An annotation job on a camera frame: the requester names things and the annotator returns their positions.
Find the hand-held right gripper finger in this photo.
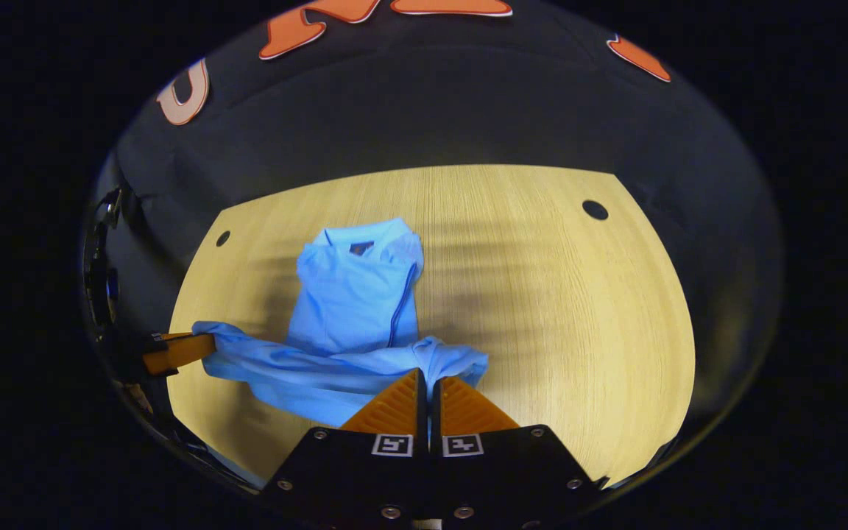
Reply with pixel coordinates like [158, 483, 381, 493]
[262, 368, 430, 525]
[431, 374, 609, 525]

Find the light blue T-shirt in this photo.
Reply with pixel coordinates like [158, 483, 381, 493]
[192, 217, 490, 442]

